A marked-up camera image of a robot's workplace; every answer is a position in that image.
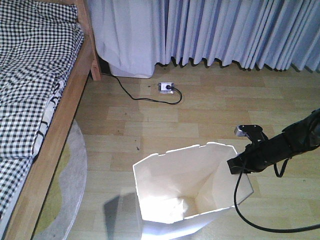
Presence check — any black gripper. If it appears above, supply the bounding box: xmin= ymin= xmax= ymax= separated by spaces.
xmin=227 ymin=141 xmax=278 ymax=175

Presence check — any white trash bin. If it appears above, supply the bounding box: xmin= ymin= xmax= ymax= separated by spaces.
xmin=132 ymin=142 xmax=254 ymax=240

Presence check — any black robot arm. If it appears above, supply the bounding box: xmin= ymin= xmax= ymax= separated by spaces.
xmin=227 ymin=109 xmax=320 ymax=178

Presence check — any floor power socket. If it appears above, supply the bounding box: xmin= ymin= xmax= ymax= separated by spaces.
xmin=158 ymin=82 xmax=174 ymax=94

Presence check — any white appliance under curtain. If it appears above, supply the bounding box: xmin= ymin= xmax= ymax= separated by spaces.
xmin=108 ymin=63 xmax=155 ymax=79

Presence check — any light blue curtain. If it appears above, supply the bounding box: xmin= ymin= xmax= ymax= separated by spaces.
xmin=88 ymin=0 xmax=320 ymax=71

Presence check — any round grey yellow rug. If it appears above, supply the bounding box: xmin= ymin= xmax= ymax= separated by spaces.
xmin=32 ymin=121 xmax=88 ymax=240

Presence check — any black white checkered bedding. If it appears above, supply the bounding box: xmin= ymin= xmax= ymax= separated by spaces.
xmin=0 ymin=0 xmax=84 ymax=215

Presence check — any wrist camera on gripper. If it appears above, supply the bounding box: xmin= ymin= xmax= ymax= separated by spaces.
xmin=234 ymin=124 xmax=268 ymax=144

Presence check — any black camera cable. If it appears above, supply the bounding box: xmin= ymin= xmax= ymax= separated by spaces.
xmin=233 ymin=144 xmax=320 ymax=232

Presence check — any black power cord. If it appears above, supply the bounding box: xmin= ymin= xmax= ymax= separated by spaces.
xmin=101 ymin=72 xmax=183 ymax=105

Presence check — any wooden bed frame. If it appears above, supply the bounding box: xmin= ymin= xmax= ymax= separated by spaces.
xmin=2 ymin=0 xmax=102 ymax=240

